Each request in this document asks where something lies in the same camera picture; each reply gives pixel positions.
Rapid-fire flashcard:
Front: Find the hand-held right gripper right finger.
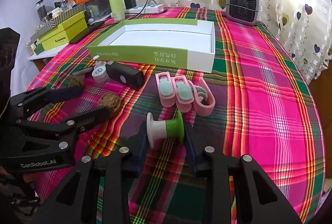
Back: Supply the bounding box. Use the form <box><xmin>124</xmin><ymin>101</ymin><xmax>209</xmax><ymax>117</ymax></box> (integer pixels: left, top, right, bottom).
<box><xmin>185</xmin><ymin>121</ymin><xmax>303</xmax><ymax>224</ymax></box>

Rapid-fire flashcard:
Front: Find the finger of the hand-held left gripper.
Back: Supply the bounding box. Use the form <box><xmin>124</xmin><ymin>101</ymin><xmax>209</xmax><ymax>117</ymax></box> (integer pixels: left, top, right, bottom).
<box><xmin>17</xmin><ymin>107</ymin><xmax>110</xmax><ymax>149</ymax></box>
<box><xmin>9</xmin><ymin>86</ymin><xmax>84</xmax><ymax>121</ymax></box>

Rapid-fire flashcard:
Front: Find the pink hook clip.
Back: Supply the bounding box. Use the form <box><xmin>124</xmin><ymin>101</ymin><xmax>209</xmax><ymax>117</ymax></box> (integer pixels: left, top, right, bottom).
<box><xmin>190</xmin><ymin>80</ymin><xmax>216</xmax><ymax>117</ymax></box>

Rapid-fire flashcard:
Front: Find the grey cylindrical stick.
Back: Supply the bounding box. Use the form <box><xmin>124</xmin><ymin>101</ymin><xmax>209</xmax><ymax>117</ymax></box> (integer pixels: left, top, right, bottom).
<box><xmin>73</xmin><ymin>67</ymin><xmax>95</xmax><ymax>77</ymax></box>

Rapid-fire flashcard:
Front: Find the black smartphone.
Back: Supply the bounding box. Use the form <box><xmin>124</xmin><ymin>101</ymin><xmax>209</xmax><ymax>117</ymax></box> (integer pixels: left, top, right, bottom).
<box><xmin>70</xmin><ymin>21</ymin><xmax>105</xmax><ymax>45</ymax></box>

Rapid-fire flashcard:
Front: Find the brown walnut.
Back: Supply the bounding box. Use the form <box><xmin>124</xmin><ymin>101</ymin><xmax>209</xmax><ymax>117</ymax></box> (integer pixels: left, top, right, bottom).
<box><xmin>97</xmin><ymin>92</ymin><xmax>122</xmax><ymax>118</ymax></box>
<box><xmin>69</xmin><ymin>77</ymin><xmax>85</xmax><ymax>87</ymax></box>

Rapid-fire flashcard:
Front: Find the black-lid glass jar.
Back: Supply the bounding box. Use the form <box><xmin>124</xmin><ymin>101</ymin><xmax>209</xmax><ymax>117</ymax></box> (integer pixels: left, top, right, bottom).
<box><xmin>35</xmin><ymin>0</ymin><xmax>48</xmax><ymax>21</ymax></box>

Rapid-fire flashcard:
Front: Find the yellow-green cardboard box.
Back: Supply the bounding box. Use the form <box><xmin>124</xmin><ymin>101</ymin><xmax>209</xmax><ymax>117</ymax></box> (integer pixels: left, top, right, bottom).
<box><xmin>39</xmin><ymin>11</ymin><xmax>87</xmax><ymax>51</ymax></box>

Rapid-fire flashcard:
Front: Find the white blue power strip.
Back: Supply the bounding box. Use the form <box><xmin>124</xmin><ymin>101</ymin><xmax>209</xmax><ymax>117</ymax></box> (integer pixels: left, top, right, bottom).
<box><xmin>125</xmin><ymin>4</ymin><xmax>164</xmax><ymax>15</ymax></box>

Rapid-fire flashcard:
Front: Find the grey fan heater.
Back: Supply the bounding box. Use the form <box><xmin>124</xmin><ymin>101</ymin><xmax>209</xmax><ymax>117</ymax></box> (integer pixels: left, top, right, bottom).
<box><xmin>225</xmin><ymin>0</ymin><xmax>259</xmax><ymax>27</ymax></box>

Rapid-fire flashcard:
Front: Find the light green bottle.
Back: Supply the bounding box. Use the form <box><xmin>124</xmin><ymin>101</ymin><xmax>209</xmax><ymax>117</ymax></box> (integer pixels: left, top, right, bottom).
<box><xmin>108</xmin><ymin>0</ymin><xmax>125</xmax><ymax>22</ymax></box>

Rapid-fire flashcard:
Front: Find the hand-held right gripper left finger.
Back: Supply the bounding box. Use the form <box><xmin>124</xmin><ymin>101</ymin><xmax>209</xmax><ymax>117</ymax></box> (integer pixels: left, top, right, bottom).
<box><xmin>32</xmin><ymin>121</ymin><xmax>150</xmax><ymax>224</ymax></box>

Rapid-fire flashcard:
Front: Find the white ribbed cap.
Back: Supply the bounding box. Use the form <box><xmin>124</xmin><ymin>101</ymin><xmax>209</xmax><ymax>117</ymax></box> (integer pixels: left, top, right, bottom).
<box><xmin>92</xmin><ymin>65</ymin><xmax>109</xmax><ymax>83</ymax></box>

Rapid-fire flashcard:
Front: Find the striped green white box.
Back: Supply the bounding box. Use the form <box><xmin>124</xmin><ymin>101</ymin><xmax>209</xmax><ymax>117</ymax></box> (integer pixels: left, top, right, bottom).
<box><xmin>30</xmin><ymin>3</ymin><xmax>86</xmax><ymax>44</ymax></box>

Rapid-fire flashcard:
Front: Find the black rectangular device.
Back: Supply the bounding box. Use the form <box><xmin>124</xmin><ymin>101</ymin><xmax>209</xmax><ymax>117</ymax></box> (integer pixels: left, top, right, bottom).
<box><xmin>105</xmin><ymin>61</ymin><xmax>145</xmax><ymax>91</ymax></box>

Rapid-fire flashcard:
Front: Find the green white cardboard box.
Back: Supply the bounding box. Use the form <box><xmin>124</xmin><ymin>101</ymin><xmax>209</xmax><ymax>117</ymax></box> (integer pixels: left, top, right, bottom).
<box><xmin>87</xmin><ymin>19</ymin><xmax>216</xmax><ymax>73</ymax></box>

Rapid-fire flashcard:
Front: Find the pink clip with green pad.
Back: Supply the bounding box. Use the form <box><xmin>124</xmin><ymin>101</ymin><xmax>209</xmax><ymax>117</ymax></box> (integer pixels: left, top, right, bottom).
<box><xmin>172</xmin><ymin>75</ymin><xmax>194</xmax><ymax>112</ymax></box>
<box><xmin>155</xmin><ymin>72</ymin><xmax>177</xmax><ymax>107</ymax></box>

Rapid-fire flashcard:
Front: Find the green white spool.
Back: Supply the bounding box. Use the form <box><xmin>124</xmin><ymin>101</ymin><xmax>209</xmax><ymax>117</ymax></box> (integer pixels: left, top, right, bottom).
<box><xmin>146</xmin><ymin>110</ymin><xmax>185</xmax><ymax>149</ymax></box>

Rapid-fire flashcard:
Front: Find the pink green plaid tablecloth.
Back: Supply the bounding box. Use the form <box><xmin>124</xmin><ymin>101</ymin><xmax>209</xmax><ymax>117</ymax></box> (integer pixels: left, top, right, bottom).
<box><xmin>22</xmin><ymin>6</ymin><xmax>326</xmax><ymax>224</ymax></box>

